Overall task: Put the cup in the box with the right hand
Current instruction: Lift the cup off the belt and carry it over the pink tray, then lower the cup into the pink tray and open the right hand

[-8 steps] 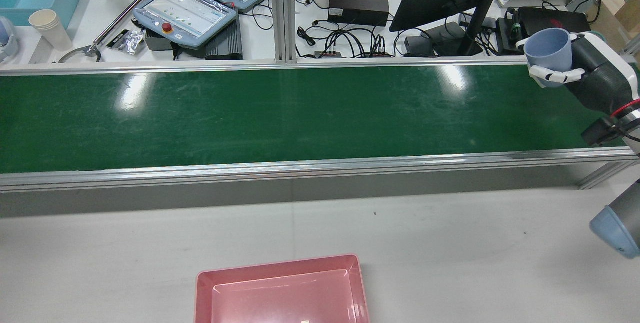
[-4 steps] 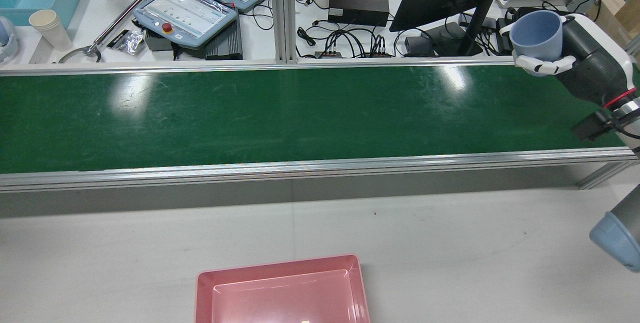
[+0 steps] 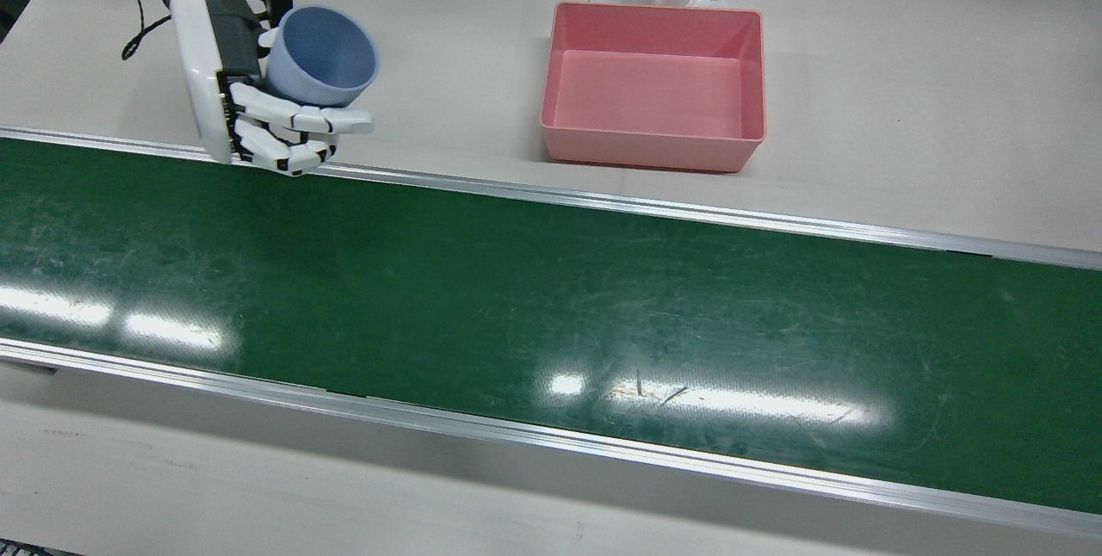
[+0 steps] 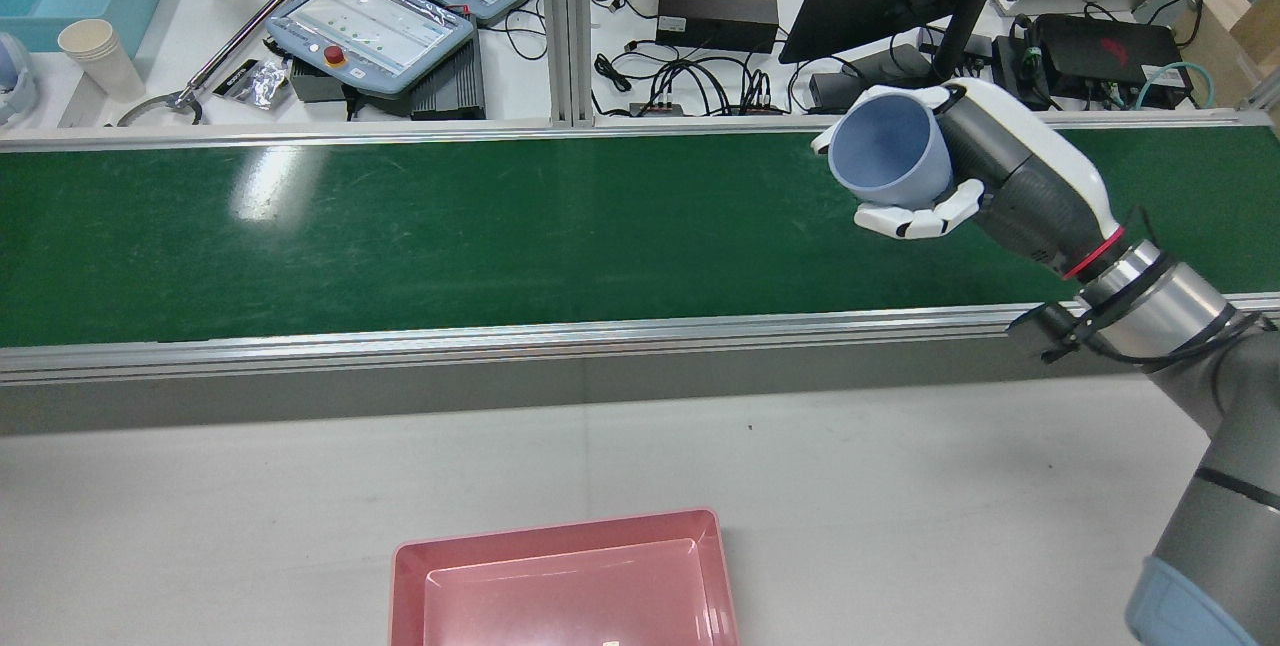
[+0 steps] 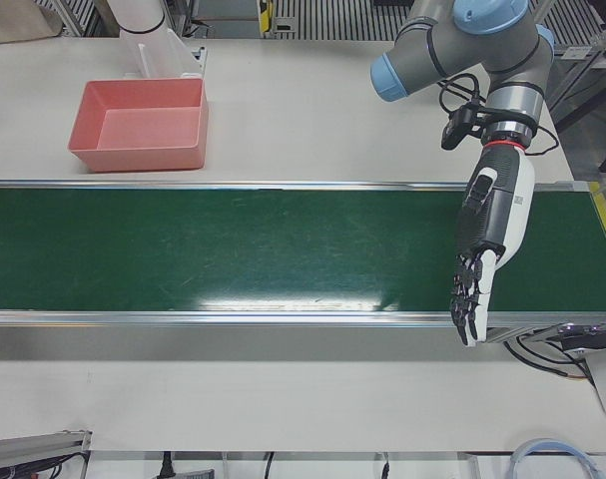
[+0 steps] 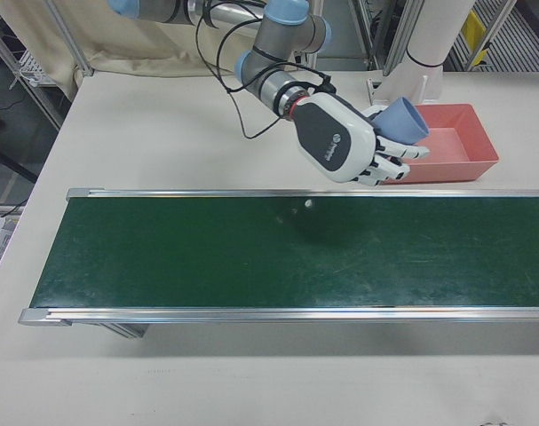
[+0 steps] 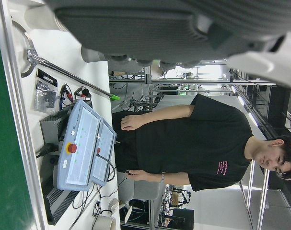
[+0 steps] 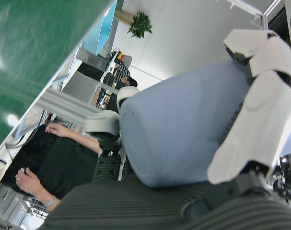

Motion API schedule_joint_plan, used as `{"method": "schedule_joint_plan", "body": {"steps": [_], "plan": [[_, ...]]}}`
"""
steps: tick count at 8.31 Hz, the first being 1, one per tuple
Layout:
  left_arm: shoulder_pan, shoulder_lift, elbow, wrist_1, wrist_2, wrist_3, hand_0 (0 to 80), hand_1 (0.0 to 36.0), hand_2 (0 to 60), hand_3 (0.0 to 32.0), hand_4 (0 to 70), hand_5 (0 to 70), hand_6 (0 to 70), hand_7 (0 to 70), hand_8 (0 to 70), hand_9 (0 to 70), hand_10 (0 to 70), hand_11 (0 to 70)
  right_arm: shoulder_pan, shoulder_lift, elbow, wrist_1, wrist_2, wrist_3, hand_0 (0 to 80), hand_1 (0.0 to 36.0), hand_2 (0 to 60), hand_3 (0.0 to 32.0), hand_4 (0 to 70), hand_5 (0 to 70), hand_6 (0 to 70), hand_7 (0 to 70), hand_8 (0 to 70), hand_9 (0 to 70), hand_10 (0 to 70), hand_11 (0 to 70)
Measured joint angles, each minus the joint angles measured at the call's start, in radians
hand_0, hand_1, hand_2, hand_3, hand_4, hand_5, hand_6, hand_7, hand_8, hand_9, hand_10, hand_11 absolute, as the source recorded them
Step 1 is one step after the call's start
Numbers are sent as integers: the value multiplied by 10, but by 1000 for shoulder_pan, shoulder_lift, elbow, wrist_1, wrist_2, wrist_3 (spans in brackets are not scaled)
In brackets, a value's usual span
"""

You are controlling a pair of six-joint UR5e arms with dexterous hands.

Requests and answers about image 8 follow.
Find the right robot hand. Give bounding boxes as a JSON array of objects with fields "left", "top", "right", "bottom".
[{"left": 39, "top": 29, "right": 291, "bottom": 230}]

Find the green potted plant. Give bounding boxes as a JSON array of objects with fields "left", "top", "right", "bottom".
[{"left": 127, "top": 10, "right": 153, "bottom": 39}]

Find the grey conveyor support profile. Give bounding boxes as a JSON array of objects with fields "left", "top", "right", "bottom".
[{"left": 35, "top": 87, "right": 105, "bottom": 126}]

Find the light blue panel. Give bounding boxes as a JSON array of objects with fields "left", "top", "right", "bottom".
[{"left": 82, "top": 0, "right": 118, "bottom": 57}]

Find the person in black t-shirt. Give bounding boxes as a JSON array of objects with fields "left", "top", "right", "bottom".
[{"left": 2, "top": 123, "right": 103, "bottom": 214}]

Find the light blue cup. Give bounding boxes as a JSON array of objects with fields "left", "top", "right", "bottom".
[{"left": 119, "top": 58, "right": 291, "bottom": 189}]

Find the green conveyor belt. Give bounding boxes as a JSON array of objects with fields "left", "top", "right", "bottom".
[{"left": 0, "top": 0, "right": 119, "bottom": 159}]

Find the person in striped shirt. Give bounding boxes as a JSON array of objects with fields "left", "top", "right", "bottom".
[{"left": 111, "top": 62, "right": 138, "bottom": 90}]

